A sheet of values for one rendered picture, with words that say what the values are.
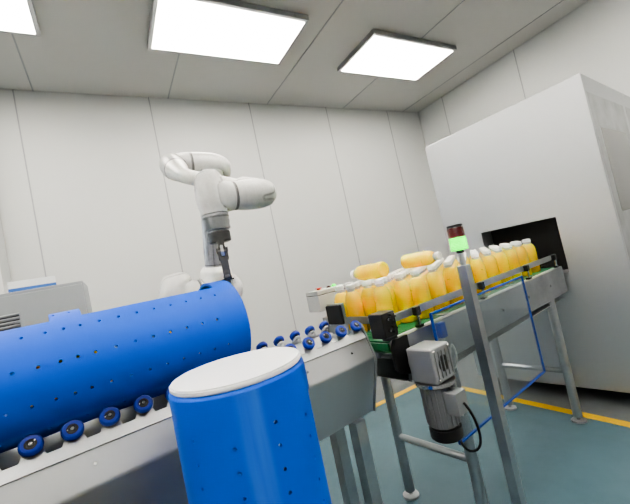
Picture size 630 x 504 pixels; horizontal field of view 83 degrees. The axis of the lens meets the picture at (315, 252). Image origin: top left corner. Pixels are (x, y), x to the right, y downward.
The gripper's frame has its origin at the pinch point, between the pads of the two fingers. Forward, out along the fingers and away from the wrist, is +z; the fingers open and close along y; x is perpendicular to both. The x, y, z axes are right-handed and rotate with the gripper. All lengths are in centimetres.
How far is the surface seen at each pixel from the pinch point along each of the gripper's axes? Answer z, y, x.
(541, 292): 40, 46, -167
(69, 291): -19, 127, 97
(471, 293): 21, -5, -87
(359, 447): 66, 3, -33
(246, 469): 31, -58, 3
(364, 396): 50, 5, -40
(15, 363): 5, -36, 46
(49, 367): 8, -34, 40
